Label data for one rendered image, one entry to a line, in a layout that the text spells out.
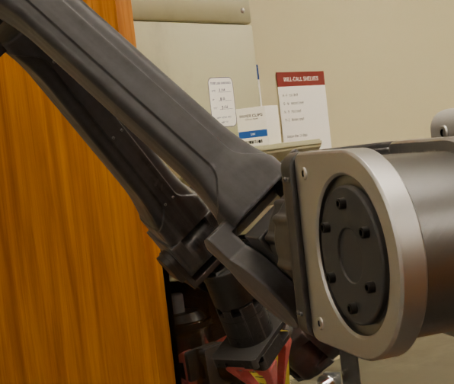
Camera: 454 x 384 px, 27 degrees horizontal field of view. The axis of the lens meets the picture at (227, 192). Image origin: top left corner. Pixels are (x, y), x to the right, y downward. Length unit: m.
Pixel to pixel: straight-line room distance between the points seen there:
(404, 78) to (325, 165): 2.36
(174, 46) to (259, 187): 0.75
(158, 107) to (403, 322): 0.32
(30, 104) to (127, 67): 0.63
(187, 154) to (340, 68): 1.90
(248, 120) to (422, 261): 1.00
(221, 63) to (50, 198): 0.36
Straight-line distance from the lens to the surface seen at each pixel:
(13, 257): 1.46
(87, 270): 1.34
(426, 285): 0.50
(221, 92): 1.53
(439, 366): 2.35
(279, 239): 0.64
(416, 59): 2.99
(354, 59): 2.69
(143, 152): 1.01
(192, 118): 0.75
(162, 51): 1.44
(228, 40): 1.56
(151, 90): 0.76
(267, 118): 1.47
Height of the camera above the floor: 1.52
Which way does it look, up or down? 3 degrees down
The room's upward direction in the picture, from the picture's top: 6 degrees counter-clockwise
